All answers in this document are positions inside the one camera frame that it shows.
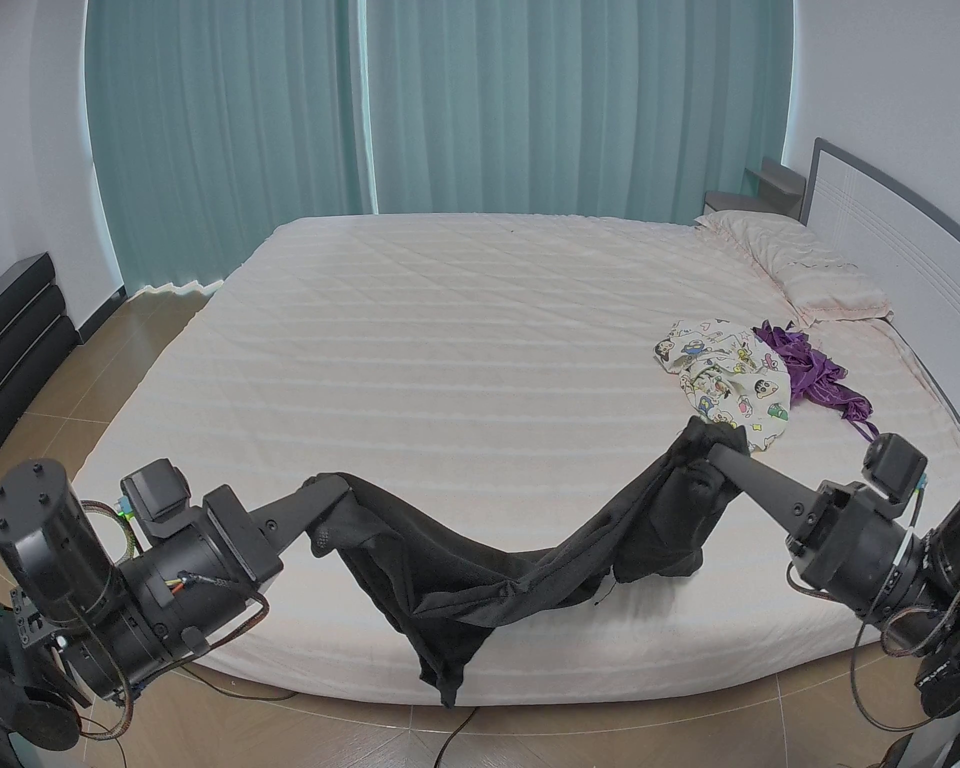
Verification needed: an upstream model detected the cream pillow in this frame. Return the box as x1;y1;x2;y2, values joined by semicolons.
693;208;895;329

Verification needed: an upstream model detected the grey bedside table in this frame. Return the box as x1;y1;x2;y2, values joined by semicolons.
702;156;809;224

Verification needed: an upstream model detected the bed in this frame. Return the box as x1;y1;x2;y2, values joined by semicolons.
63;135;960;710

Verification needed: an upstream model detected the blue-green curtain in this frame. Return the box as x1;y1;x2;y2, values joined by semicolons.
82;0;376;299
360;0;798;224

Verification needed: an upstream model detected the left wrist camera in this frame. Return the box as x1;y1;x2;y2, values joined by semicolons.
120;459;202;543

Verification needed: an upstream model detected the white printed garment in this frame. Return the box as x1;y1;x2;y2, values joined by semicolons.
651;318;795;456

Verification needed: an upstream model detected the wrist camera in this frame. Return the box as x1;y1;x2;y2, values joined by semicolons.
862;432;930;505
120;459;202;543

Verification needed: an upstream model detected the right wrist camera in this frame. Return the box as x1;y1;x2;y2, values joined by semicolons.
862;432;930;505

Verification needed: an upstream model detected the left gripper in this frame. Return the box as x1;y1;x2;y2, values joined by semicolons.
138;485;288;612

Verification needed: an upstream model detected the purple garment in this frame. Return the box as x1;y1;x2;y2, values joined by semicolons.
752;318;880;445

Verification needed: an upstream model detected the black cable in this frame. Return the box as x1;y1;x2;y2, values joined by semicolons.
438;705;477;768
849;615;939;735

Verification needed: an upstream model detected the black chest of drawers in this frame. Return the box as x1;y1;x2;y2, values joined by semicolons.
0;252;82;449

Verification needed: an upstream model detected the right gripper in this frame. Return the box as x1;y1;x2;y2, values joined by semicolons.
786;480;915;618

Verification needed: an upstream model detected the black T-shirt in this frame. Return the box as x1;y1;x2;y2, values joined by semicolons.
302;416;753;711

